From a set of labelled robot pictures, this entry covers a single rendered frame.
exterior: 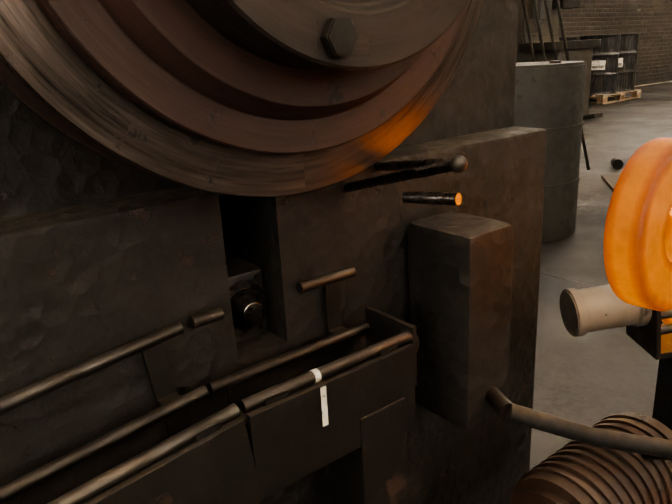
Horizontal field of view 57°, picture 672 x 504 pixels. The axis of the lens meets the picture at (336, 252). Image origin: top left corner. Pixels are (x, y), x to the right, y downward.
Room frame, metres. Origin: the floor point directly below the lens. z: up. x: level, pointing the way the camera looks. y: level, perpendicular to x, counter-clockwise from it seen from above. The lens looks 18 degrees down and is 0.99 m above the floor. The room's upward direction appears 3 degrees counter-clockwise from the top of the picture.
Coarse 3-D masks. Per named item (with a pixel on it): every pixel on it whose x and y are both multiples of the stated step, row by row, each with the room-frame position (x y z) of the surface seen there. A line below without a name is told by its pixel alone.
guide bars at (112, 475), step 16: (400, 336) 0.56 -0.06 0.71; (368, 352) 0.53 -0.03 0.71; (384, 352) 0.54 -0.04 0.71; (320, 368) 0.50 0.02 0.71; (336, 368) 0.50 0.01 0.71; (288, 384) 0.47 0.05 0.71; (304, 384) 0.48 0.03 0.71; (240, 400) 0.45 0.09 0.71; (256, 400) 0.45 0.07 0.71; (272, 400) 0.46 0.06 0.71; (208, 416) 0.44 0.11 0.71; (224, 416) 0.44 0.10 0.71; (192, 432) 0.42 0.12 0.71; (208, 432) 0.42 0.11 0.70; (160, 448) 0.40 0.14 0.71; (176, 448) 0.41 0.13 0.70; (128, 464) 0.39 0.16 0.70; (144, 464) 0.39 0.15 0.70; (96, 480) 0.38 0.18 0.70; (112, 480) 0.38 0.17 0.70; (64, 496) 0.36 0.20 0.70; (80, 496) 0.37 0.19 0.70
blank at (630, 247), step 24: (648, 144) 0.53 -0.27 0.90; (624, 168) 0.51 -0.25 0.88; (648, 168) 0.50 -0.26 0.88; (624, 192) 0.49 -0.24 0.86; (648, 192) 0.48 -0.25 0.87; (624, 216) 0.48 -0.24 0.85; (648, 216) 0.48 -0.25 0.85; (624, 240) 0.48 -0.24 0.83; (648, 240) 0.48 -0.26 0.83; (624, 264) 0.48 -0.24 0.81; (648, 264) 0.48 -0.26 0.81; (624, 288) 0.49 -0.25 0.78; (648, 288) 0.48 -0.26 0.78
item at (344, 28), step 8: (328, 24) 0.40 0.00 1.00; (336, 24) 0.40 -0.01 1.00; (344, 24) 0.40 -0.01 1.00; (352, 24) 0.41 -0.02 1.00; (328, 32) 0.39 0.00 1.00; (336, 32) 0.40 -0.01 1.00; (344, 32) 0.40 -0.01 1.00; (352, 32) 0.40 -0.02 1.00; (328, 40) 0.39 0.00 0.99; (336, 40) 0.40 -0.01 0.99; (344, 40) 0.40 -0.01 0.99; (352, 40) 0.40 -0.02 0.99; (328, 48) 0.40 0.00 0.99; (336, 48) 0.40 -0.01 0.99; (344, 48) 0.40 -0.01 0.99; (352, 48) 0.40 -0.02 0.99
